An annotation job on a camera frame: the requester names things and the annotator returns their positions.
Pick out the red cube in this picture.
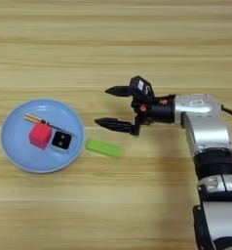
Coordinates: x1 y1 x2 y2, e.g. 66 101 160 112
28 122 54 150

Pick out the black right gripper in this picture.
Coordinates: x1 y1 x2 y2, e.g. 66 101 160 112
94 85 177 138

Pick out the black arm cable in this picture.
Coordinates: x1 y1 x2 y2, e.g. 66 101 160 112
220 104 232 122

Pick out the green rectangular block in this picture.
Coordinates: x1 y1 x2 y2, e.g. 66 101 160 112
85 137 124 160

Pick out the screwdriver with amber handle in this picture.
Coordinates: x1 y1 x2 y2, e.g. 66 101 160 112
22 112 76 137

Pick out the round blue plate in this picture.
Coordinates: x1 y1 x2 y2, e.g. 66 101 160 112
0 99 87 174

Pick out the black box with white label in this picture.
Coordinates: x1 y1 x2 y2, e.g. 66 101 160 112
128 75 156 105

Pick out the small black white square box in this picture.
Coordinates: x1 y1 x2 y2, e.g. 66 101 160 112
50 129 74 154

